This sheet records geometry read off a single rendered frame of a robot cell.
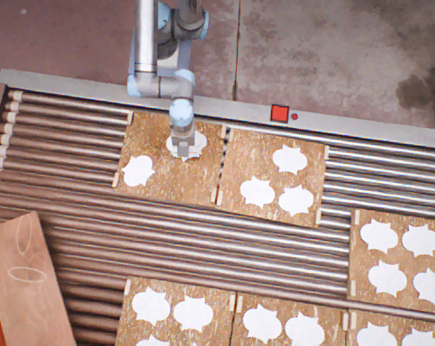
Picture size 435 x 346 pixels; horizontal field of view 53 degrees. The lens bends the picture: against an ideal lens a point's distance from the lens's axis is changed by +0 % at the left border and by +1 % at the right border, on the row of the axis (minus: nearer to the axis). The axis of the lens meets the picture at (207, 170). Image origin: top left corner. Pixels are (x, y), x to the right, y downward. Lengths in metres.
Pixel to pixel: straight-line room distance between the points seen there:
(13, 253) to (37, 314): 0.23
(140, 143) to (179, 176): 0.21
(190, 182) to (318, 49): 1.72
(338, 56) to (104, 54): 1.59
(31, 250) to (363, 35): 2.54
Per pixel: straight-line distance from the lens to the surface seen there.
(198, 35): 1.84
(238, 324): 1.69
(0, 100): 2.00
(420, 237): 1.89
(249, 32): 3.13
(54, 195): 1.83
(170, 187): 1.73
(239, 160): 1.76
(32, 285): 1.68
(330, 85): 3.05
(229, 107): 1.86
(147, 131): 1.80
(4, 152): 1.95
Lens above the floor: 2.62
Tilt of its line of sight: 75 degrees down
